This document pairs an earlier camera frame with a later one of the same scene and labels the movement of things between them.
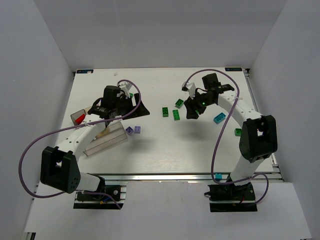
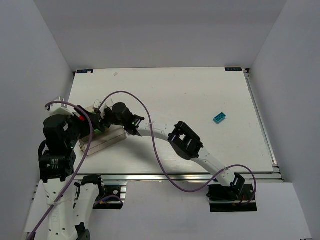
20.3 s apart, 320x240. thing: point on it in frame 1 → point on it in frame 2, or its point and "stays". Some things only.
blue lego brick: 219,118 stays
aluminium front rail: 171,178 stays
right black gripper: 194,106 → 107,119
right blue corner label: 234,69 stays
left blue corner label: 84,71 stays
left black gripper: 128,105 → 88,119
